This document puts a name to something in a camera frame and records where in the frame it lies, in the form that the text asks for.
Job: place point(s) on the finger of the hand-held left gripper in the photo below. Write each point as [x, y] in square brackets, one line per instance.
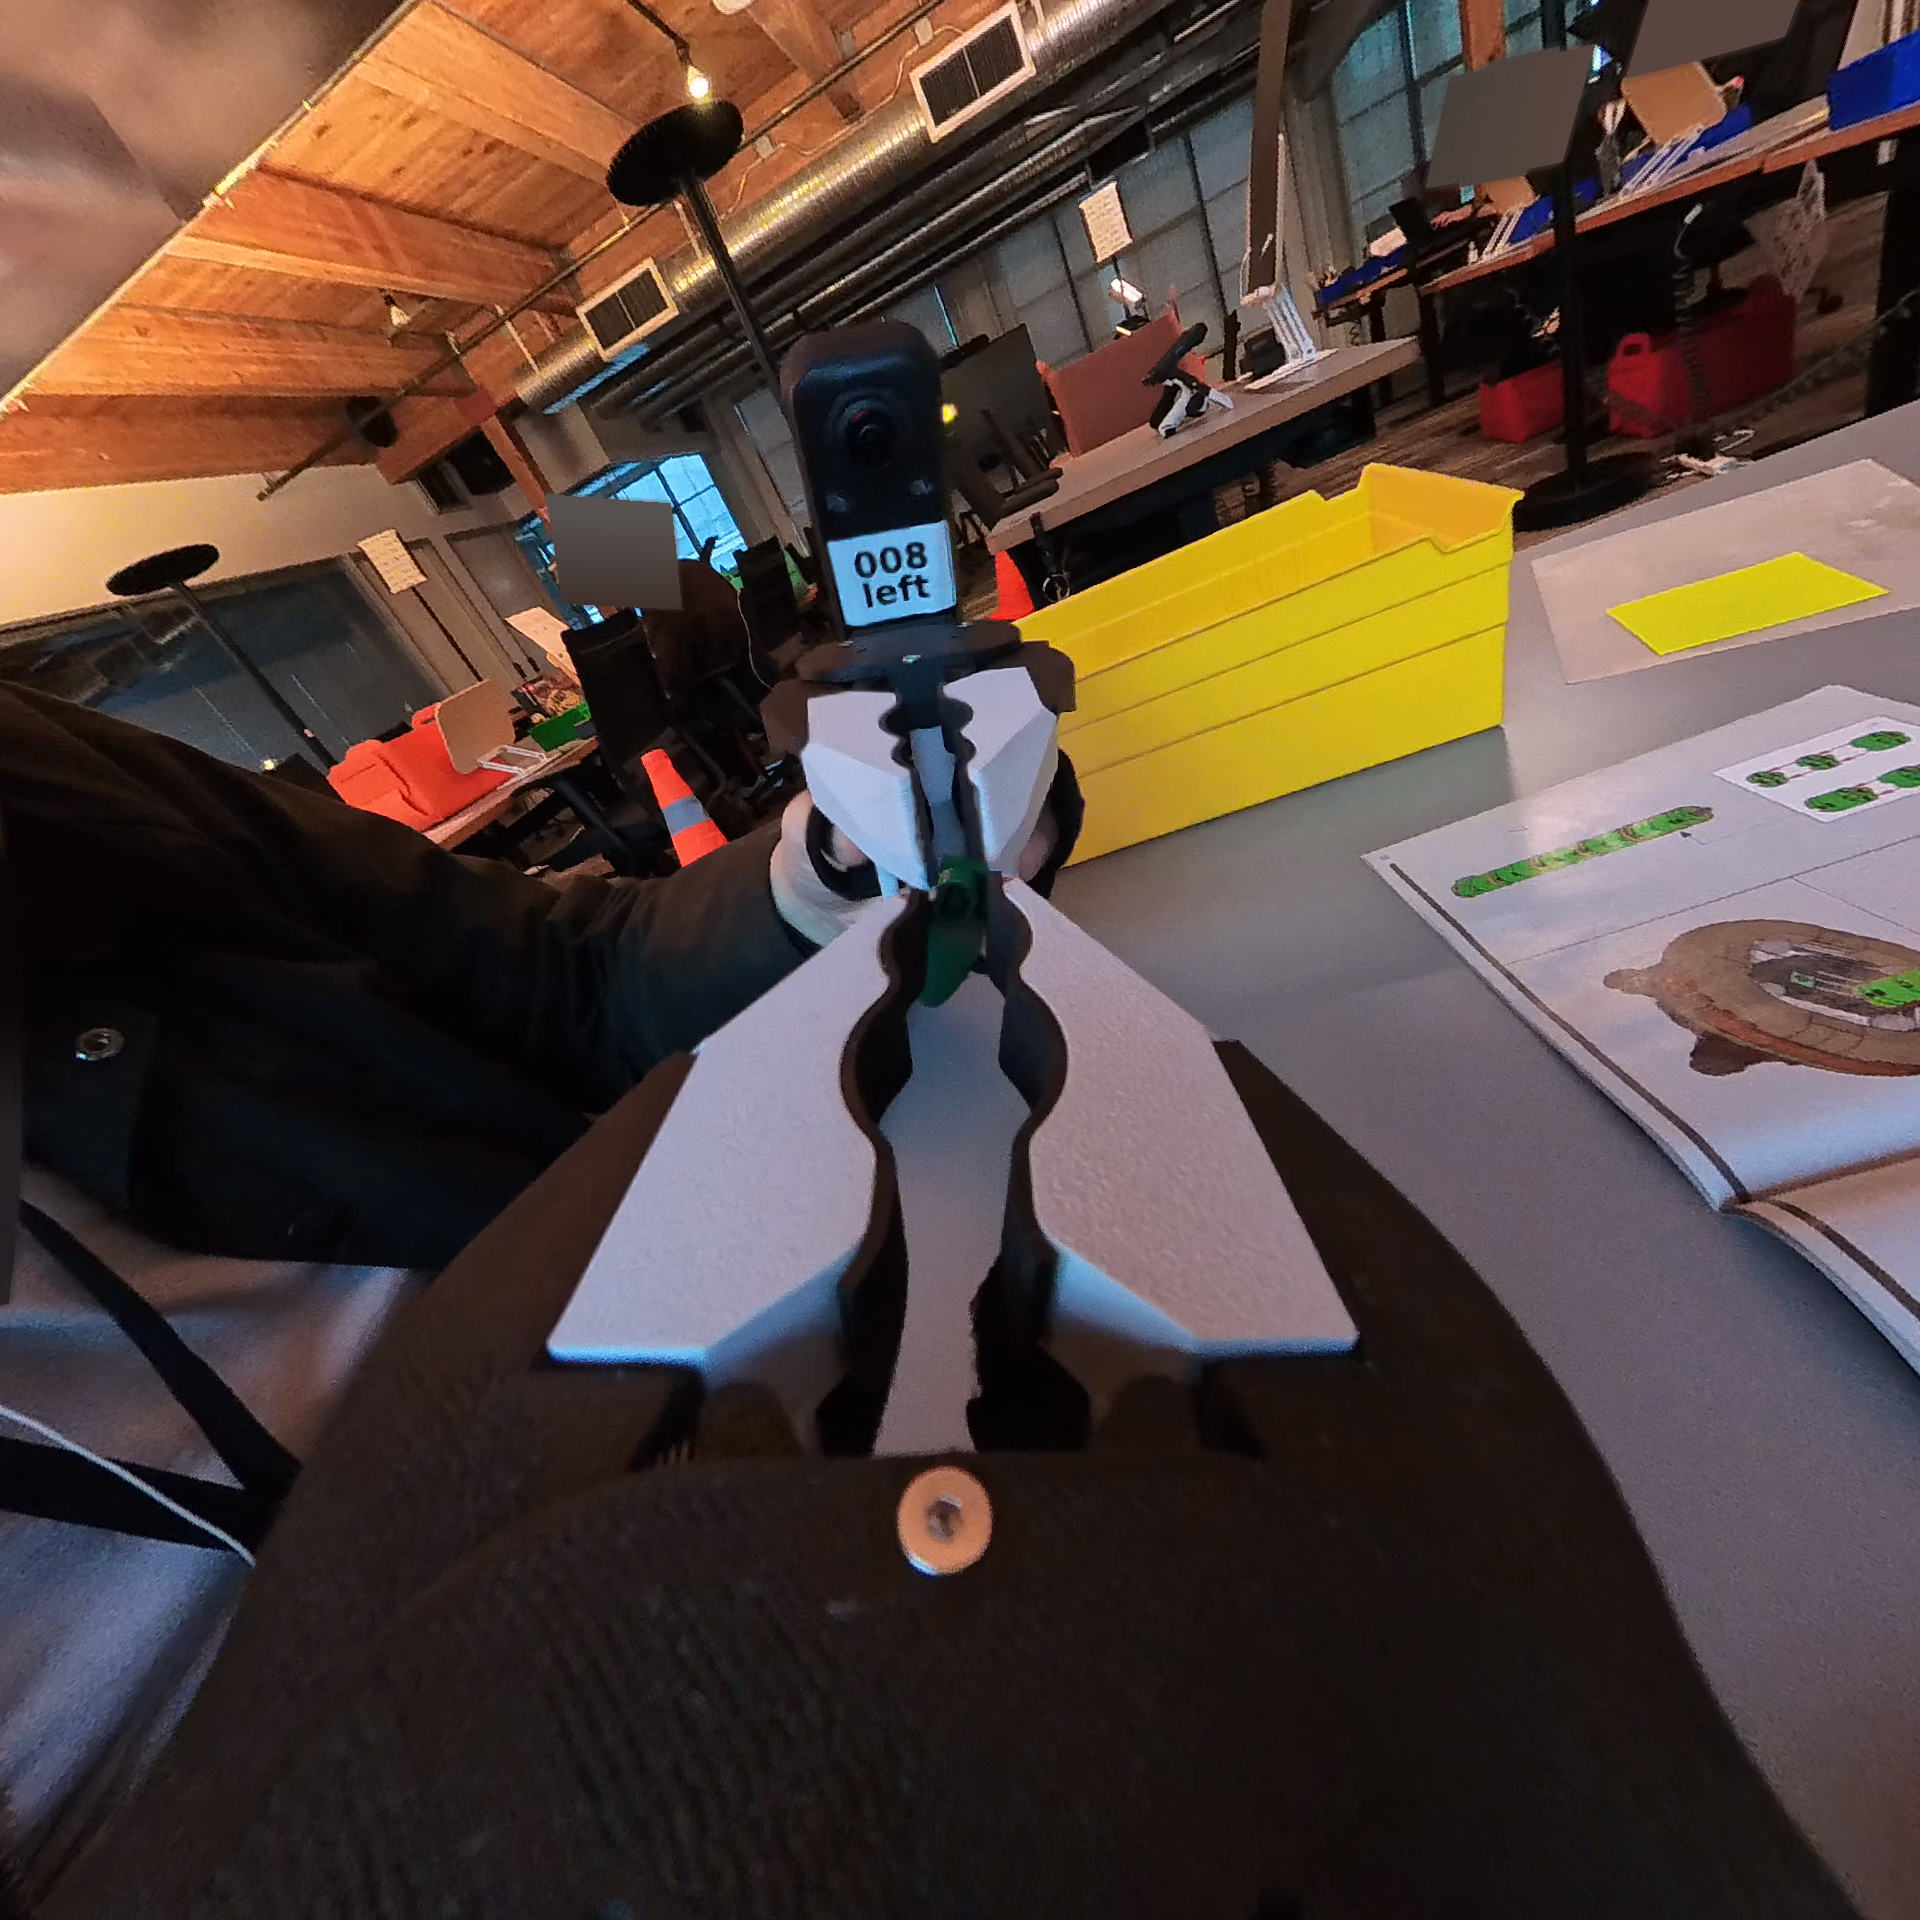
[856, 773]
[1010, 750]

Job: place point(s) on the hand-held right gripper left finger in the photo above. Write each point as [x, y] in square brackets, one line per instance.
[721, 1201]

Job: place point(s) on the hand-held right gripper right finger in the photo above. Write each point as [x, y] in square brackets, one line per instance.
[1185, 1201]

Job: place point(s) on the dark green leaf piece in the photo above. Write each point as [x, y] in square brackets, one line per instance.
[946, 959]

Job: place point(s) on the person's left forearm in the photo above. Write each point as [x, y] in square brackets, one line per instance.
[372, 930]

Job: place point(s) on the grey desk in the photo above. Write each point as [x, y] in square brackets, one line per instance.
[1350, 1052]

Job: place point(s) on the person's left hand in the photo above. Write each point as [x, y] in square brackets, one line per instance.
[802, 899]

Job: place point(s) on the black monitor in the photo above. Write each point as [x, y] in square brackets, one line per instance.
[992, 383]

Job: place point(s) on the striped orange traffic cone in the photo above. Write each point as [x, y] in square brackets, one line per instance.
[688, 818]

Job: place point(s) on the yellow plastic bin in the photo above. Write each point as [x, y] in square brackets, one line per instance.
[1276, 707]

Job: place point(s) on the white ceiling vent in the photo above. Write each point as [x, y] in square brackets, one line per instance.
[628, 307]
[975, 77]

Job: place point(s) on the green plastic bin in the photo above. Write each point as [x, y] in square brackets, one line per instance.
[562, 724]

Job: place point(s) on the black floor lamp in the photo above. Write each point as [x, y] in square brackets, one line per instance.
[164, 571]
[674, 153]

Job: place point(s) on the grey background table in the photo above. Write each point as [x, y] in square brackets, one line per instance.
[1276, 397]

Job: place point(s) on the open instruction booklet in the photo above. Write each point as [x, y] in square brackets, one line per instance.
[1512, 959]

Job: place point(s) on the orange plastic bin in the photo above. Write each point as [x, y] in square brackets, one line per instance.
[404, 773]

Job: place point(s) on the red container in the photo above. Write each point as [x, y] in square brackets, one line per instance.
[1705, 369]
[1523, 405]

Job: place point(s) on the clear sheet with yellow square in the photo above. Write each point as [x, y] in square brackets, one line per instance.
[1741, 599]

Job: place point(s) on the long background work table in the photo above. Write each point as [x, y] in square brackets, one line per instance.
[1723, 197]

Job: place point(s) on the blue plastic bin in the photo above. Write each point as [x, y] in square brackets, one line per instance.
[1873, 86]

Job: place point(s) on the silver ventilation duct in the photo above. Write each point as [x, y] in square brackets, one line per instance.
[808, 227]

